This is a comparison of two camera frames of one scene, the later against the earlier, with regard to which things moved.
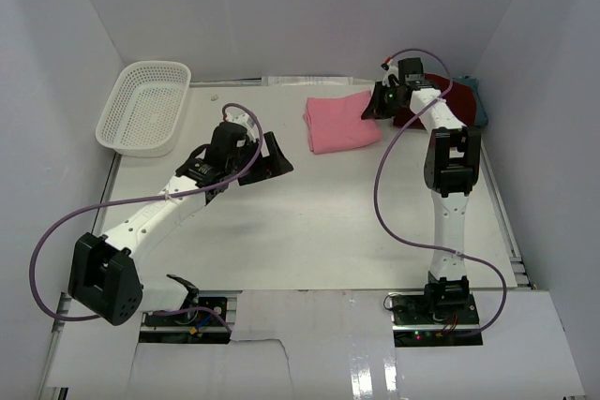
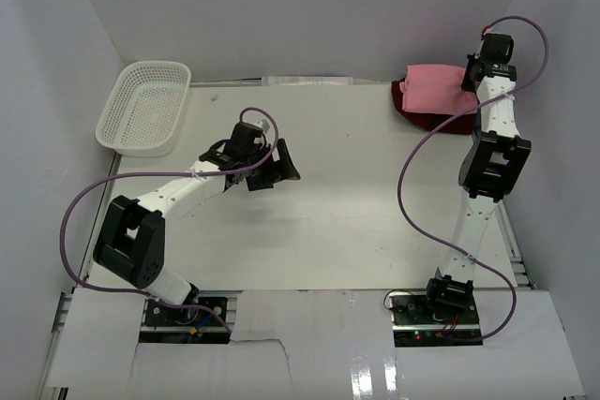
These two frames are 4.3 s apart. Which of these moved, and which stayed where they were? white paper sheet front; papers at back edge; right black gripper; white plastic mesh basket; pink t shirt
Moved: pink t shirt; right black gripper
Stayed: papers at back edge; white plastic mesh basket; white paper sheet front
